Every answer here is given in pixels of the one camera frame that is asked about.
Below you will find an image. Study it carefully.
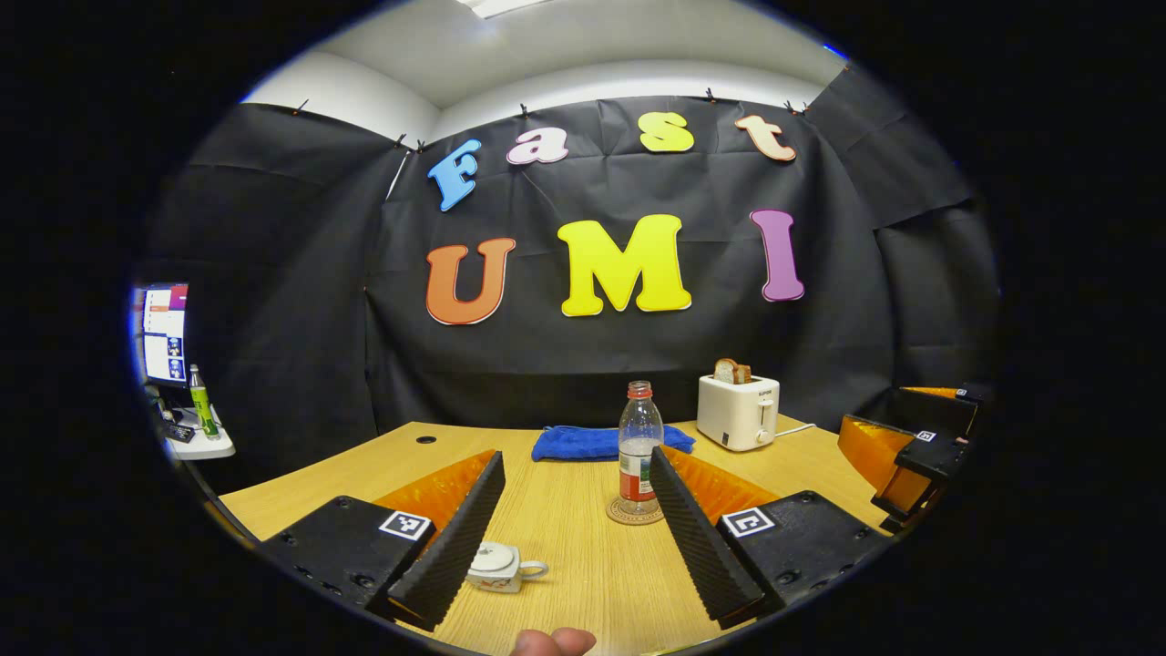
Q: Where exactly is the green drink bottle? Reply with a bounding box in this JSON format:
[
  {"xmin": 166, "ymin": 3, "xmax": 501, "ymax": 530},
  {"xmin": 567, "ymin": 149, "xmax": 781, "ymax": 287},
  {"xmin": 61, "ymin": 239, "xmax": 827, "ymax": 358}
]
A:
[{"xmin": 189, "ymin": 364, "xmax": 221, "ymax": 442}]

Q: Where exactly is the round brown coaster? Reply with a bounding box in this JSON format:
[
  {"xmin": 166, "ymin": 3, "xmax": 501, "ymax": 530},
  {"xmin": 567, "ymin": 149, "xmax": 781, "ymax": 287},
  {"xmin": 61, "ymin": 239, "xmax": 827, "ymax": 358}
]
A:
[{"xmin": 607, "ymin": 497, "xmax": 667, "ymax": 527}]

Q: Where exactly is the white teacup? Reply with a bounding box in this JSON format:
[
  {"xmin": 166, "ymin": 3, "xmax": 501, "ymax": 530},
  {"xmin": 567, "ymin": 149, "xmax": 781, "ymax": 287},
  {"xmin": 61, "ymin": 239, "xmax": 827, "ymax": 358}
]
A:
[{"xmin": 466, "ymin": 556, "xmax": 550, "ymax": 594}]

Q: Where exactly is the white toaster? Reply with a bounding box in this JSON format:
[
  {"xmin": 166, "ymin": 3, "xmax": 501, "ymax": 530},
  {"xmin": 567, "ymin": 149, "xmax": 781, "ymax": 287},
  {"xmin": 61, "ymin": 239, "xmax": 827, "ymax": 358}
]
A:
[{"xmin": 697, "ymin": 374, "xmax": 782, "ymax": 453}]

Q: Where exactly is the clear plastic water bottle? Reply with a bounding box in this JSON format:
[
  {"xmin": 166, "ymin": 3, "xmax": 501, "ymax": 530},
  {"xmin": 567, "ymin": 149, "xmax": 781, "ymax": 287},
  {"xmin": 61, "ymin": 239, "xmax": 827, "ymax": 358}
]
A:
[{"xmin": 619, "ymin": 381, "xmax": 665, "ymax": 517}]

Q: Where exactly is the computer monitor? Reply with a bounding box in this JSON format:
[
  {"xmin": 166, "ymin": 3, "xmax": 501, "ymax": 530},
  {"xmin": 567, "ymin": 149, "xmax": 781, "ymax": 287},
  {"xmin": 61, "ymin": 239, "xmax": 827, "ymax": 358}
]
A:
[{"xmin": 137, "ymin": 283, "xmax": 190, "ymax": 388}]

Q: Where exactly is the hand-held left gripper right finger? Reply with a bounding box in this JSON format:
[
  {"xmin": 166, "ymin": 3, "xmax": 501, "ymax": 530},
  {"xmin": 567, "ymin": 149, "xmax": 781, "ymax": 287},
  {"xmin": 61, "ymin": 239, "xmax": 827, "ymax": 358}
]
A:
[{"xmin": 648, "ymin": 445, "xmax": 894, "ymax": 630}]

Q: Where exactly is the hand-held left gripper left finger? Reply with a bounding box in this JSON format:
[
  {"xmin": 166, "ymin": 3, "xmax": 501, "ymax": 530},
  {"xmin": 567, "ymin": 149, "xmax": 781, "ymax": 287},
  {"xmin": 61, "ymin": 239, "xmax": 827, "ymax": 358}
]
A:
[{"xmin": 260, "ymin": 449, "xmax": 507, "ymax": 633}]

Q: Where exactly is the blue towel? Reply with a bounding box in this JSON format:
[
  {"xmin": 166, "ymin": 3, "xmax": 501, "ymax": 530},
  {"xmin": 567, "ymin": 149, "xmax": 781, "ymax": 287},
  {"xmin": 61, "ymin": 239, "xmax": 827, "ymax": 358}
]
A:
[{"xmin": 531, "ymin": 425, "xmax": 697, "ymax": 463}]

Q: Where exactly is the white side table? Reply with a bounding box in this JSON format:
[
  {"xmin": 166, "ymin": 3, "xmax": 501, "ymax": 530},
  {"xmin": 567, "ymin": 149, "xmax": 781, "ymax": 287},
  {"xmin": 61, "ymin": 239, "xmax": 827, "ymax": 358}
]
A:
[{"xmin": 164, "ymin": 408, "xmax": 237, "ymax": 462}]

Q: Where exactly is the black backdrop cloth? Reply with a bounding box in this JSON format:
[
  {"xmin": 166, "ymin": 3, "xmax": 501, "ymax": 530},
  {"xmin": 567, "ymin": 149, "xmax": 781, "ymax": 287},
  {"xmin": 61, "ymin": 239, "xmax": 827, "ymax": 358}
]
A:
[{"xmin": 137, "ymin": 64, "xmax": 1003, "ymax": 497}]

